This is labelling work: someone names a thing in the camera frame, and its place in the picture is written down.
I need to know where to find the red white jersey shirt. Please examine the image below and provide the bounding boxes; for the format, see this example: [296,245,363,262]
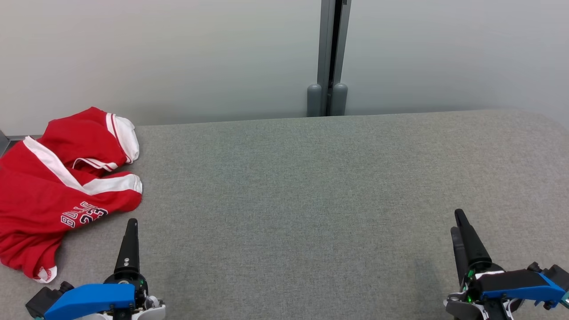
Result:
[38,107,140,176]

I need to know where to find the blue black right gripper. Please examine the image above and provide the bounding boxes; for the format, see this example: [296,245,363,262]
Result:
[445,209,566,320]

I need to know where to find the grey cylinder bumper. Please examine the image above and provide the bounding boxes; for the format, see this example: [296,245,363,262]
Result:
[307,84,322,117]
[331,83,349,116]

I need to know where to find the red white jersey shorts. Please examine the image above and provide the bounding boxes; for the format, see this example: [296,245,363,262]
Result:
[0,136,143,284]

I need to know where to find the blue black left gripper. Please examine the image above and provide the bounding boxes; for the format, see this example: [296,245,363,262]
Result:
[43,218,166,320]

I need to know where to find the grey vertical wall post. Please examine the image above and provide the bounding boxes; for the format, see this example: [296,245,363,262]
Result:
[317,0,352,116]

